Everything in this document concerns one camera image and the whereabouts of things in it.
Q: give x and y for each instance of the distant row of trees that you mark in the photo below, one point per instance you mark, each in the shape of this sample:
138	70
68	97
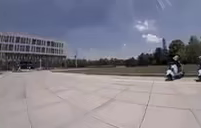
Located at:
104	62

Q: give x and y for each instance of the green grass lawn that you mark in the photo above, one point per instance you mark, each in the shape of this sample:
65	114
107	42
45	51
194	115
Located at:
121	70

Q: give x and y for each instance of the pole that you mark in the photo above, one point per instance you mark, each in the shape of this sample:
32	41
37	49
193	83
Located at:
75	61

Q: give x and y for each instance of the pale concrete paved road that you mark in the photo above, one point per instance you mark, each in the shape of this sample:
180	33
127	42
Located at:
88	100

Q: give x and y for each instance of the pale long building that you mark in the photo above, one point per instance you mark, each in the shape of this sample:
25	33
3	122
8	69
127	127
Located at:
21	45

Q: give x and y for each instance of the row of green trees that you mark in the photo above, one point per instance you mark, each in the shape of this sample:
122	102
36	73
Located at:
191	50

